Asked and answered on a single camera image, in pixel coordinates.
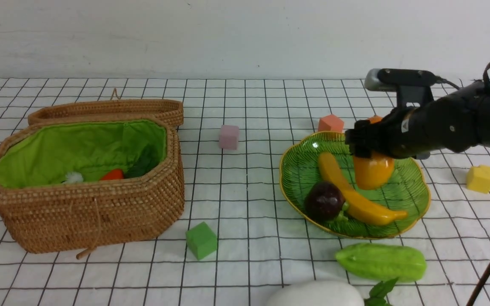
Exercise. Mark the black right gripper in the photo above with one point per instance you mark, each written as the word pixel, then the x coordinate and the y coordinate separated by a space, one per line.
pixel 441 124

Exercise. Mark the orange yellow toy mango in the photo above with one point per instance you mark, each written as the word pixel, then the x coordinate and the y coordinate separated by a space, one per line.
pixel 373 167

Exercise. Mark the yellow toy banana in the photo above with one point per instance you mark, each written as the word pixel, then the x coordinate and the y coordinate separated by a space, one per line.
pixel 359 207

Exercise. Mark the purple toy mangosteen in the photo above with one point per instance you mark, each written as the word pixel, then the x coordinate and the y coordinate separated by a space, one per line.
pixel 325 202

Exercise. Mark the white toy radish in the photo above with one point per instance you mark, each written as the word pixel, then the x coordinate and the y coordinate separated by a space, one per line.
pixel 330 293

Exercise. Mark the orange toy carrot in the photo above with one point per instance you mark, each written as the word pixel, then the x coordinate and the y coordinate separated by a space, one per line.
pixel 149 158

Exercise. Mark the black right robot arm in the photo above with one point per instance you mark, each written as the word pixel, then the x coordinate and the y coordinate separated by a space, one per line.
pixel 477 97

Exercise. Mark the orange foam cube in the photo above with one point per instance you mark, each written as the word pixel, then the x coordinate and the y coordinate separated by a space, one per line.
pixel 331 123

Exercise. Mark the green glass leaf plate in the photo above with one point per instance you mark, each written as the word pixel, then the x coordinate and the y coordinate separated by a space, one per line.
pixel 405 190

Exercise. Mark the yellow foam cube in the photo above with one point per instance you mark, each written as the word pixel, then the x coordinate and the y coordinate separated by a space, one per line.
pixel 478 179

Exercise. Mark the pink foam cube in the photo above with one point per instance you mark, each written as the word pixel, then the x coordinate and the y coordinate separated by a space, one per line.
pixel 229 137

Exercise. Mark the white grid tablecloth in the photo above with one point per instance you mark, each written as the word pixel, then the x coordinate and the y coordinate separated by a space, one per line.
pixel 262 242

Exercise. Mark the green foam cube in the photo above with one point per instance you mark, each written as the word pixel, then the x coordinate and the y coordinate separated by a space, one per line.
pixel 201 240

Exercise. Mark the woven rattan basket lid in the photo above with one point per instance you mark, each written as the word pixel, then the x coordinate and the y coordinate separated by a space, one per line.
pixel 168 110

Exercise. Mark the white toy cauliflower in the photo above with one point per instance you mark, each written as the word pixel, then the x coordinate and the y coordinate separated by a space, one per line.
pixel 73 177

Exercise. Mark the woven rattan basket green lining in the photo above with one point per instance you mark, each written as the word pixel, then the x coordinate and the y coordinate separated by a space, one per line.
pixel 44 215

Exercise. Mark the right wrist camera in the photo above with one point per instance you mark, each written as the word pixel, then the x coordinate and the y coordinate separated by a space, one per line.
pixel 410 86

